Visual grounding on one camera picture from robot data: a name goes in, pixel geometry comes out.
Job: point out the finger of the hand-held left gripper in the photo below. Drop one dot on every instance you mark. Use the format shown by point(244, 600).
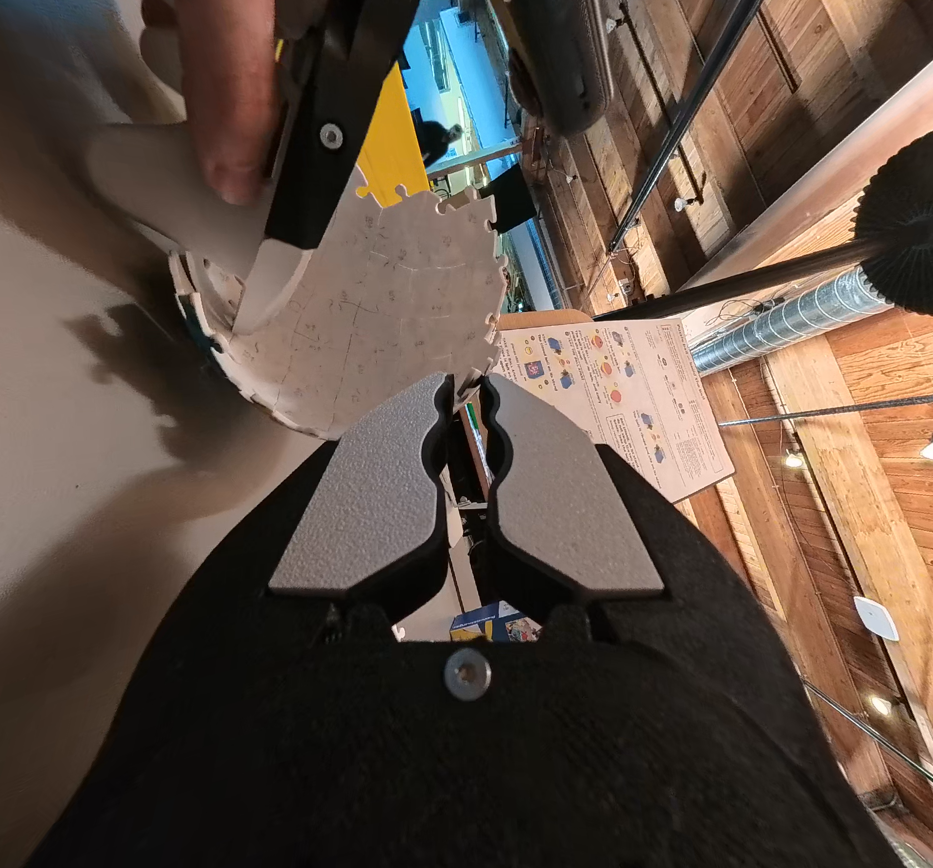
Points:
point(270, 285)
point(160, 190)

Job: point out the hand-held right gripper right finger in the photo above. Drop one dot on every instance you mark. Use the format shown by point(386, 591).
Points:
point(568, 518)

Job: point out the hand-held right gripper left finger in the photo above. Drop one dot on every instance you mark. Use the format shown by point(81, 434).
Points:
point(364, 503)

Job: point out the assembled white puzzle sheet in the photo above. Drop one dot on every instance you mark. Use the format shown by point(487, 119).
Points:
point(393, 299)

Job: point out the blue puzzle box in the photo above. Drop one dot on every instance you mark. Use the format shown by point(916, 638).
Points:
point(495, 624)

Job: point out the person's left hand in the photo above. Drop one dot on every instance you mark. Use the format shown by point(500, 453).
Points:
point(233, 81)

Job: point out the yellow panel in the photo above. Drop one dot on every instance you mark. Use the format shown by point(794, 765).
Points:
point(397, 132)

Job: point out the printed instruction sheet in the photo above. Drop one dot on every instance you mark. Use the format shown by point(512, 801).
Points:
point(619, 394)

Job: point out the black box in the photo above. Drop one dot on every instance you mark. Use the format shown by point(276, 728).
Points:
point(510, 197)

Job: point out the black metal pole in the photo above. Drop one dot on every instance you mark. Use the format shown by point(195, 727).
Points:
point(729, 281)

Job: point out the white ceiling device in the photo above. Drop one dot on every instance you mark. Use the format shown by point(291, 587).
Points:
point(877, 618)

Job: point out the black pleated lamp shade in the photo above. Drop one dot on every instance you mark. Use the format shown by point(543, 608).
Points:
point(900, 226)

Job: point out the silver ventilation duct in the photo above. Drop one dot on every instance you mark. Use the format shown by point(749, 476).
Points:
point(787, 317)

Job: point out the black ceiling rail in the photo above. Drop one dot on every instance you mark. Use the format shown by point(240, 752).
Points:
point(692, 95)

